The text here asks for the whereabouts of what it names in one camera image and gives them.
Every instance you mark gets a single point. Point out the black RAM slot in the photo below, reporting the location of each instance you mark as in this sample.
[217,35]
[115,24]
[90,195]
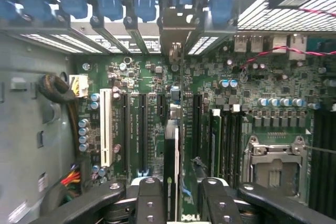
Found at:
[232,145]
[239,145]
[225,145]

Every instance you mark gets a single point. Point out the vented metal slot cover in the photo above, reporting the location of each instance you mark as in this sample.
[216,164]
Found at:
[78,43]
[50,43]
[202,45]

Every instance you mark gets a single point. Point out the green RAM stick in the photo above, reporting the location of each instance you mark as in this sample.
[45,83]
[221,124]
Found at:
[215,142]

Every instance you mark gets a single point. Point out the metal CPU socket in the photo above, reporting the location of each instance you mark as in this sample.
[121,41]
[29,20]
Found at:
[275,171]

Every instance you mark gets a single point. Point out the black short expansion slot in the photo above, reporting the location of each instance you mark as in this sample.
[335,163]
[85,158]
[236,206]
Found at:
[161,106]

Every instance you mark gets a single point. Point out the black open PC case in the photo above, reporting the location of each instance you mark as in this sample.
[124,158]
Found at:
[26,129]

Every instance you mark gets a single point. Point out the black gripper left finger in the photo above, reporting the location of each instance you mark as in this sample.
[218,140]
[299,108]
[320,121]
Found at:
[151,203]

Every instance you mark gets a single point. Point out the green motherboard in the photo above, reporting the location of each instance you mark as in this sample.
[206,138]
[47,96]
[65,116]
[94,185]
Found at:
[262,87]

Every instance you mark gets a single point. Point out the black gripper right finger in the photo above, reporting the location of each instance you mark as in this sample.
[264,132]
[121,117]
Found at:
[221,205]

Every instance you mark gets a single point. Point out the white expansion slot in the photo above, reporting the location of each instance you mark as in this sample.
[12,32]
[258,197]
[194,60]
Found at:
[106,129]

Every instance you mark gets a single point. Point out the black long expansion slot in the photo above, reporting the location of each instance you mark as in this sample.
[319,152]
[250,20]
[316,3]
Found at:
[197,127]
[143,134]
[126,134]

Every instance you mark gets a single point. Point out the blue slot latch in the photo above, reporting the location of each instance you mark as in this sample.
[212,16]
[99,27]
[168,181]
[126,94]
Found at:
[73,6]
[36,7]
[183,1]
[10,7]
[145,7]
[110,6]
[221,9]

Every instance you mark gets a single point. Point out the metal socket locking lever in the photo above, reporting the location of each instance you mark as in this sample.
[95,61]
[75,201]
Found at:
[323,150]

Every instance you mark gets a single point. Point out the white power connector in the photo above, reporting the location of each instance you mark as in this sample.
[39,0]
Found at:
[78,86]

